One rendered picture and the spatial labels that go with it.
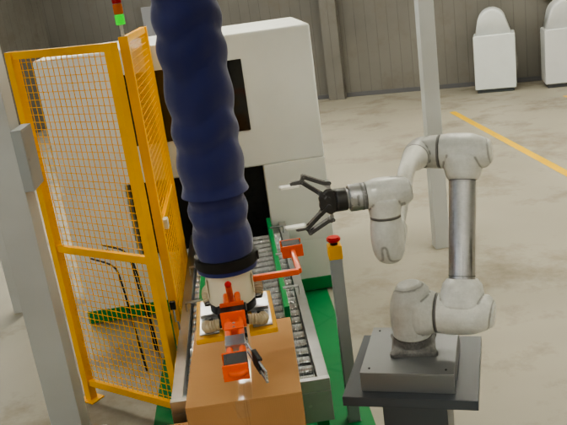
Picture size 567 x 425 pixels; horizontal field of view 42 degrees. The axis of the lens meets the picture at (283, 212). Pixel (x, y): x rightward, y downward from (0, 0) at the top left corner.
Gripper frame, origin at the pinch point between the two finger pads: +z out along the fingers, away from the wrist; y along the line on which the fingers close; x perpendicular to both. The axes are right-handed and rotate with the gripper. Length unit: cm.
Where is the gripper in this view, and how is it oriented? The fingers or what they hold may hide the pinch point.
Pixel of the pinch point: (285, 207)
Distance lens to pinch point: 239.1
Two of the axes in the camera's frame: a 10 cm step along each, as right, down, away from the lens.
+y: 1.3, 9.5, 3.0
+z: -9.9, 1.5, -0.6
